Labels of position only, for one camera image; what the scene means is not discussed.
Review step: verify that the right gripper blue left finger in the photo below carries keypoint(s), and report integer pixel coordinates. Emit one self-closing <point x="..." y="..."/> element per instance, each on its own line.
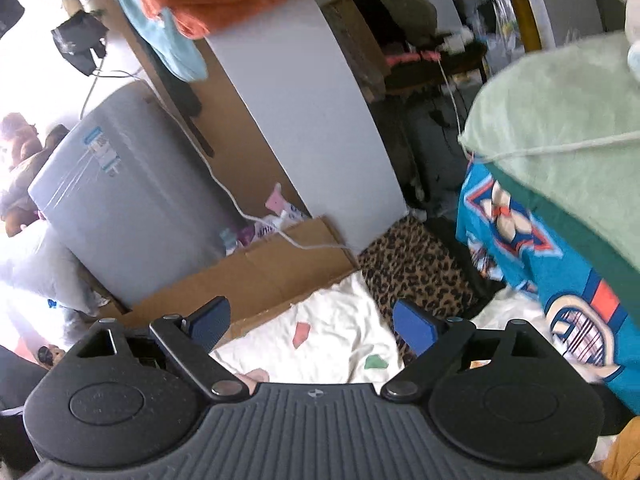
<point x="209" y="323"/>

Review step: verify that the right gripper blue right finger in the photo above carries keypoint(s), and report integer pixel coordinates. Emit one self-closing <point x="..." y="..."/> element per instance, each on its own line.
<point x="419" y="329"/>

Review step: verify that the leopard print garment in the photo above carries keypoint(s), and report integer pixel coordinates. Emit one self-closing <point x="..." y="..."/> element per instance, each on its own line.
<point x="424" y="263"/>

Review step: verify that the white bear print bedsheet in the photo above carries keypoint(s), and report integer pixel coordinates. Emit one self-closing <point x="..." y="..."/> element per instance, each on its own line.
<point x="335" y="336"/>

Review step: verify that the brown cardboard sheet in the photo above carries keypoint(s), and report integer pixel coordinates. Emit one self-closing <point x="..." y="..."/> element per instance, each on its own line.
<point x="266" y="275"/>

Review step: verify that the grey storage box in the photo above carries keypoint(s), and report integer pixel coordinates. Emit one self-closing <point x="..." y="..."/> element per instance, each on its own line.
<point x="133" y="199"/>

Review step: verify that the blue patterned garment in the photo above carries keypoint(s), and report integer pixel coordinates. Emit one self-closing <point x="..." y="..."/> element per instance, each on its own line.
<point x="583" y="313"/>

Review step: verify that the light green blanket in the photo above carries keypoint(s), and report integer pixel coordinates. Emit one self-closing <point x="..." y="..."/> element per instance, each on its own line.
<point x="560" y="130"/>

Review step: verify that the light blue cloth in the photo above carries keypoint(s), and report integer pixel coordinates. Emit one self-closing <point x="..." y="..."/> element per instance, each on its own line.
<point x="177" y="53"/>

